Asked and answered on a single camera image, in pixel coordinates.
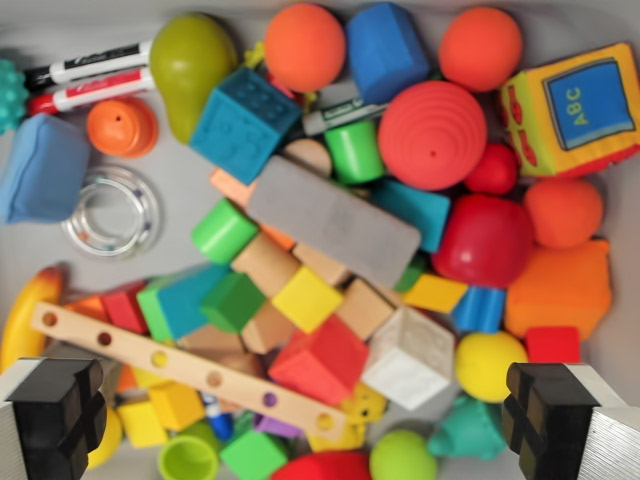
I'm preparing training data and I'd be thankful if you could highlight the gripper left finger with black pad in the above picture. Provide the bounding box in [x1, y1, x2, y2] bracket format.
[0, 356, 109, 480]

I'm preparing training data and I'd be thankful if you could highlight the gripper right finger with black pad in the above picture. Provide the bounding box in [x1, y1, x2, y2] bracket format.
[501, 361, 640, 480]

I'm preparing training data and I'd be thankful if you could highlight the light blue plush block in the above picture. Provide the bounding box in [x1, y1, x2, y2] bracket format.
[0, 112, 91, 225]

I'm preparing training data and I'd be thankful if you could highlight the yellow-green plastic link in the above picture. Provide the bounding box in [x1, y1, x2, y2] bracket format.
[243, 40, 266, 71]

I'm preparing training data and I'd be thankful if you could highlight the grey plastic bin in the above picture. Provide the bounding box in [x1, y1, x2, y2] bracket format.
[0, 0, 640, 480]

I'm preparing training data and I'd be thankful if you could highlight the small red cube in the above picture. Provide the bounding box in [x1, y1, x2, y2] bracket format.
[524, 326, 581, 365]

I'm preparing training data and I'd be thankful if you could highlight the yellow wooden cube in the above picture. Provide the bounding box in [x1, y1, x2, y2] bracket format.
[115, 399, 170, 449]
[147, 380, 207, 432]
[271, 265, 345, 335]

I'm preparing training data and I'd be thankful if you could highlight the teal rubber animal toy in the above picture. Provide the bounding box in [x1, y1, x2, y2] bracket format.
[427, 394, 509, 462]

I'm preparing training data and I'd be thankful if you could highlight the yellow toy banana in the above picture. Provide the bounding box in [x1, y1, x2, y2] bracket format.
[0, 265, 64, 374]

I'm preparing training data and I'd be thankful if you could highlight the orange wooden wedge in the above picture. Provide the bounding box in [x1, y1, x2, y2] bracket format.
[62, 294, 110, 324]

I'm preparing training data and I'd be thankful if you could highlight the red wooden block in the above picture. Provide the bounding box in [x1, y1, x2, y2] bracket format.
[99, 282, 150, 336]

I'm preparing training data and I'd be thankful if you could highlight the orange soft rubber toy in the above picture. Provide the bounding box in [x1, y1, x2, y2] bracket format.
[503, 238, 614, 341]

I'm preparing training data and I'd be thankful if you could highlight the wooden strip with holes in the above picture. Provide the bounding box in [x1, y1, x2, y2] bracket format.
[29, 300, 350, 444]

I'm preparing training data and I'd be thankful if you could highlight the blue plastic spool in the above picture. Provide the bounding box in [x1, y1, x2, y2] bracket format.
[452, 285, 507, 334]

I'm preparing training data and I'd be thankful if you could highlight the lime green plastic cup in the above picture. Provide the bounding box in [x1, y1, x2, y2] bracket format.
[157, 433, 221, 480]

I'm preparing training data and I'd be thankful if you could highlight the lime green ball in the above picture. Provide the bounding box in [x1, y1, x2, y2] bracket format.
[368, 429, 439, 480]

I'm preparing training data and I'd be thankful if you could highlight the white embossed rubber cube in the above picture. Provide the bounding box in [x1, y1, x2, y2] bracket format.
[360, 305, 457, 412]

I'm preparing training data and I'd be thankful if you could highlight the teal and green foam block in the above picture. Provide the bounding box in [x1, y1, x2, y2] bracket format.
[135, 263, 232, 344]

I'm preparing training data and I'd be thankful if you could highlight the small blue white marker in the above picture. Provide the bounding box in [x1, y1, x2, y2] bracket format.
[199, 389, 235, 442]

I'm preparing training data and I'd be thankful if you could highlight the natural wooden block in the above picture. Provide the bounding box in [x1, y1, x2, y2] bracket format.
[177, 323, 249, 359]
[292, 242, 351, 287]
[240, 302, 299, 356]
[335, 277, 401, 342]

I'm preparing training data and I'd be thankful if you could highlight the yellow flat wooden block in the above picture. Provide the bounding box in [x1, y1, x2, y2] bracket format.
[402, 273, 470, 315]

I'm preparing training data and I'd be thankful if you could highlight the yellow rubber animal toy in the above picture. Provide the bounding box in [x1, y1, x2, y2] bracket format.
[339, 382, 389, 426]

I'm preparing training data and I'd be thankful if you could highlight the large red plastic cup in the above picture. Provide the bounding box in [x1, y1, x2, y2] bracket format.
[432, 193, 535, 290]

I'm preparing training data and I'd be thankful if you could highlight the orange rubber ball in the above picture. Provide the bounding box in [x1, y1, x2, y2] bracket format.
[523, 177, 605, 250]

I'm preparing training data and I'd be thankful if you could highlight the small green wooden block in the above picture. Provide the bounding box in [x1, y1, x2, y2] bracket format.
[393, 252, 429, 294]

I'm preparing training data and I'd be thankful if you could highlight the green wooden cube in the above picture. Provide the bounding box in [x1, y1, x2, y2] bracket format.
[198, 272, 268, 335]
[218, 428, 290, 480]

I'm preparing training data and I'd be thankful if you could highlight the purple wooden block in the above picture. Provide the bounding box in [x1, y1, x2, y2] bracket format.
[252, 412, 304, 439]

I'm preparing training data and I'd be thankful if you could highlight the red rounded plastic toy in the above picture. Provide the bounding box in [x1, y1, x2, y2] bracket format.
[269, 450, 374, 480]

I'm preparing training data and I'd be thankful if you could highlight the red embossed rubber cube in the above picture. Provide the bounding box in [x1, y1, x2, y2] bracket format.
[267, 315, 370, 407]

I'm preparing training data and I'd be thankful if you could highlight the green wooden cylinder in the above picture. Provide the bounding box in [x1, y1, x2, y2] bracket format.
[191, 197, 261, 265]

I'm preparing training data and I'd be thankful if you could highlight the small red ball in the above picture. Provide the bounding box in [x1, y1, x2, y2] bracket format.
[463, 143, 520, 196]

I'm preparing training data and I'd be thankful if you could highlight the natural wooden peg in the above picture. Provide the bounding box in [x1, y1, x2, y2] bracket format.
[230, 233, 301, 300]

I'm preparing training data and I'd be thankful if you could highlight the orange wooden block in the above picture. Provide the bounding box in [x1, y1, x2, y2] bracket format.
[208, 168, 297, 252]

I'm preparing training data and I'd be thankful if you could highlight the orange plastic stacking cup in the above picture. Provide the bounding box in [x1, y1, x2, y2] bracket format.
[85, 97, 160, 159]

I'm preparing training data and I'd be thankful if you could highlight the fabric ABC cube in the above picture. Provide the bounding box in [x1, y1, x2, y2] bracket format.
[498, 42, 640, 179]

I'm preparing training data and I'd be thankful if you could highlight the red ribbed dome cup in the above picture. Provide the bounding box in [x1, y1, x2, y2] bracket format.
[377, 79, 489, 192]

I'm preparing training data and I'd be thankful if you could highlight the teal bumpy rubber ball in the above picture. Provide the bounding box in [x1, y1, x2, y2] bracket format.
[0, 58, 27, 136]

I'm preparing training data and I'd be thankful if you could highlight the red dry erase marker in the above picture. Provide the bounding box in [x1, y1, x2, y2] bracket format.
[27, 67, 157, 117]

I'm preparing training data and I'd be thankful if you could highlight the green plastic stacking cup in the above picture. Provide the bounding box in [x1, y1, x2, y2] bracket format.
[323, 119, 386, 185]

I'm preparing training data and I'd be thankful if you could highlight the teal embossed rubber cube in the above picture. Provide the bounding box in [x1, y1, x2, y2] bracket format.
[188, 67, 304, 186]

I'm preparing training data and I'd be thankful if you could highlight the black dry erase marker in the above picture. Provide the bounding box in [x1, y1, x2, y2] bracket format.
[23, 39, 154, 92]

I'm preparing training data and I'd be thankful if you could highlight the natural wooden disc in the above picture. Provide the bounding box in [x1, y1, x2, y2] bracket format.
[280, 138, 334, 177]

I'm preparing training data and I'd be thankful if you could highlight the green toy pear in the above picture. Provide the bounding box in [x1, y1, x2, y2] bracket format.
[148, 10, 239, 145]

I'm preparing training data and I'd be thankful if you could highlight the orange foam ball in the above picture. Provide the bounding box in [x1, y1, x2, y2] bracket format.
[437, 6, 524, 93]
[263, 3, 347, 94]

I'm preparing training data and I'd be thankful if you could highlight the small red plastic piece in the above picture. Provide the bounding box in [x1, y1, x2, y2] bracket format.
[267, 72, 296, 99]

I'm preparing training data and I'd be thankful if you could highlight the blue foam block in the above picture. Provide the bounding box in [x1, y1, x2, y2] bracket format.
[344, 2, 432, 105]

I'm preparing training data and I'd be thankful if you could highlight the clear plastic ring rattle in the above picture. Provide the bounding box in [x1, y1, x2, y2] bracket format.
[60, 163, 164, 261]

